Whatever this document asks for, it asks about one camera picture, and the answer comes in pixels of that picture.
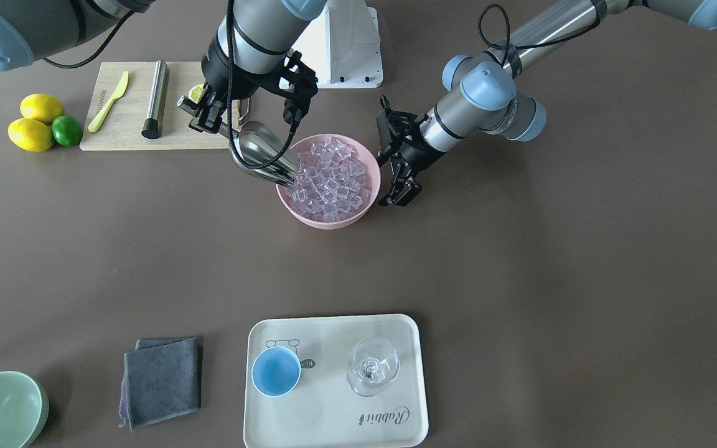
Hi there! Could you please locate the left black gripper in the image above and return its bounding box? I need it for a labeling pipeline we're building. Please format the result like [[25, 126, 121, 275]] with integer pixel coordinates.
[[376, 95, 444, 207]]

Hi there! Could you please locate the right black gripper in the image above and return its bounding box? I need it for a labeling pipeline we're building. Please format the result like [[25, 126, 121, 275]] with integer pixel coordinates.
[[177, 49, 318, 135]]

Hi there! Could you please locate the silver metal ice scoop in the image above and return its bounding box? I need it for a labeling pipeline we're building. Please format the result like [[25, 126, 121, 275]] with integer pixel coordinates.
[[232, 120, 301, 187]]

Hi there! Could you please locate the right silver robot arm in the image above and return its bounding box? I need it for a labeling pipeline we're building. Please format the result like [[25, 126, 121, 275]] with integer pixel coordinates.
[[0, 1, 326, 134]]

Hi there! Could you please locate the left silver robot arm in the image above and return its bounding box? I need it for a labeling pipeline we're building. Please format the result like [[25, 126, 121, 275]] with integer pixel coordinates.
[[376, 1, 717, 207]]

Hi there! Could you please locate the clear ice cubes pile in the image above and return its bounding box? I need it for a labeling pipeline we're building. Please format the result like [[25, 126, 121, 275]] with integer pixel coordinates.
[[289, 137, 373, 223]]

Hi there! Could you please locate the blue cup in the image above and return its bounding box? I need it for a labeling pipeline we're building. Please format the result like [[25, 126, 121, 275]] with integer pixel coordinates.
[[250, 347, 302, 397]]

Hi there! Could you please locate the pink bowl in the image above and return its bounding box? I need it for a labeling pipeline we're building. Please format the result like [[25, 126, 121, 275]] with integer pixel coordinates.
[[276, 134, 382, 230]]

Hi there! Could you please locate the lemon half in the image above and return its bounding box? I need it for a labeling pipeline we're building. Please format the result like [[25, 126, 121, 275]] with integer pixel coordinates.
[[187, 84, 204, 103]]

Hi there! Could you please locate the steel muddler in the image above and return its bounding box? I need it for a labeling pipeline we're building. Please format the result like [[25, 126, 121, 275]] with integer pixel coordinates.
[[141, 60, 168, 139]]

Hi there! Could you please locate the wooden cutting board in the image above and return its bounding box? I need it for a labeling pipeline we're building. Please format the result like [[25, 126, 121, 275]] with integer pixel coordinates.
[[80, 62, 228, 151]]

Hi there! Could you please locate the yellow plastic knife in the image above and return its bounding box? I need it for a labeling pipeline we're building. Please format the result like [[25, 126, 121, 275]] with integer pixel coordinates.
[[88, 71, 130, 133]]

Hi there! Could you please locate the clear wine glass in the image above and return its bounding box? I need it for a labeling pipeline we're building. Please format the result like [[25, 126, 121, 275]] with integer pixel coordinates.
[[347, 337, 400, 397]]

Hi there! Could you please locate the green lime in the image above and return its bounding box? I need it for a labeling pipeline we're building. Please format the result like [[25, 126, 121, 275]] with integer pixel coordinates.
[[51, 114, 83, 147]]

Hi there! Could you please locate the cream serving tray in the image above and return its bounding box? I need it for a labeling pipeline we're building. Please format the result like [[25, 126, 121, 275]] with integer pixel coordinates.
[[243, 313, 429, 447]]

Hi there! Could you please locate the yellow lemon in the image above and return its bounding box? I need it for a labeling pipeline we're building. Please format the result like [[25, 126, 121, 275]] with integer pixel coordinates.
[[19, 93, 65, 126], [7, 118, 55, 151]]

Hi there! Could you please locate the grey folded cloth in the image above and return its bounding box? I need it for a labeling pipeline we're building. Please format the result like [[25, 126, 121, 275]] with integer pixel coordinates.
[[119, 337, 201, 431]]

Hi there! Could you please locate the green bowl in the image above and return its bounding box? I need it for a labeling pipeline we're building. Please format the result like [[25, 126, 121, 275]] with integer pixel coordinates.
[[0, 371, 49, 447]]

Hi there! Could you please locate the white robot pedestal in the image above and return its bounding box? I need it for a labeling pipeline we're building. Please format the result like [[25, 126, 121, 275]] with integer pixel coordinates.
[[293, 1, 384, 89]]

